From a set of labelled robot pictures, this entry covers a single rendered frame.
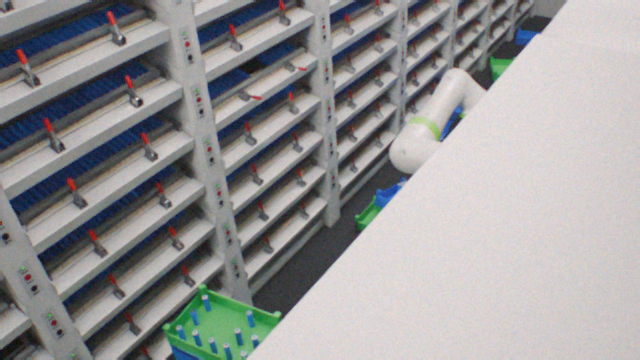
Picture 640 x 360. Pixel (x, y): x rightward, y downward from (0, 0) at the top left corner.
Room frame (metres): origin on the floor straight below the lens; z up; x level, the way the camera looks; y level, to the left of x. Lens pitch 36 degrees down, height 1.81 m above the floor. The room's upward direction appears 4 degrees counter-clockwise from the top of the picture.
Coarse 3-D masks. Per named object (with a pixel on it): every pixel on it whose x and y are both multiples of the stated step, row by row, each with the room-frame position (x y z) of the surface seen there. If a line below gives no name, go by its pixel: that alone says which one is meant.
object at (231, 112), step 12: (288, 36) 2.12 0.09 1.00; (300, 36) 2.08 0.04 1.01; (312, 48) 2.05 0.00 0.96; (300, 60) 2.00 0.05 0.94; (312, 60) 2.01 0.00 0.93; (228, 72) 1.85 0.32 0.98; (276, 72) 1.89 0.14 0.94; (288, 72) 1.91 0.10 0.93; (300, 72) 1.95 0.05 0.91; (264, 84) 1.81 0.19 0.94; (276, 84) 1.82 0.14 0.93; (288, 84) 1.89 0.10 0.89; (264, 96) 1.77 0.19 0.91; (228, 108) 1.65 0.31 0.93; (240, 108) 1.66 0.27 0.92; (216, 120) 1.58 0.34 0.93; (228, 120) 1.62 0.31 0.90
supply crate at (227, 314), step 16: (192, 304) 1.13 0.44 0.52; (224, 304) 1.14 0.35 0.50; (240, 304) 1.11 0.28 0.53; (176, 320) 1.06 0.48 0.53; (192, 320) 1.09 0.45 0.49; (208, 320) 1.09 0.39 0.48; (224, 320) 1.09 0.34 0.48; (240, 320) 1.08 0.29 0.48; (256, 320) 1.08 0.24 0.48; (272, 320) 1.06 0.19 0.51; (176, 336) 0.99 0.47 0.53; (192, 336) 1.03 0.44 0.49; (208, 336) 1.03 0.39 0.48; (224, 336) 1.02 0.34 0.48; (192, 352) 0.97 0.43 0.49; (208, 352) 0.93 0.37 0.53; (224, 352) 0.96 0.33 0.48; (240, 352) 0.96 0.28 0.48
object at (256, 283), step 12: (384, 156) 2.57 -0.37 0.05; (372, 168) 2.45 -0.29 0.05; (360, 180) 2.35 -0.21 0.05; (348, 192) 2.25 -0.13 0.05; (312, 228) 1.99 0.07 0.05; (300, 240) 1.91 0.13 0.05; (288, 252) 1.83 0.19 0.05; (276, 264) 1.76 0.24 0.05; (264, 276) 1.69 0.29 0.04; (252, 288) 1.62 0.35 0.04
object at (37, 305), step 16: (0, 192) 0.99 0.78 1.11; (0, 208) 0.98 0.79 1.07; (16, 224) 0.99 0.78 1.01; (16, 240) 0.98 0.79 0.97; (0, 256) 0.94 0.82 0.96; (16, 256) 0.96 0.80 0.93; (32, 256) 0.99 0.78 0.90; (16, 288) 0.93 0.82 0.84; (48, 288) 0.99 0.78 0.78; (32, 304) 0.94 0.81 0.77; (48, 304) 0.97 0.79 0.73; (32, 320) 0.93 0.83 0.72; (64, 320) 0.98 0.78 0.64; (48, 336) 0.94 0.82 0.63; (64, 336) 0.97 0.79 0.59; (80, 336) 1.00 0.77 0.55; (64, 352) 0.95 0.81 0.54; (80, 352) 0.98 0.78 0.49
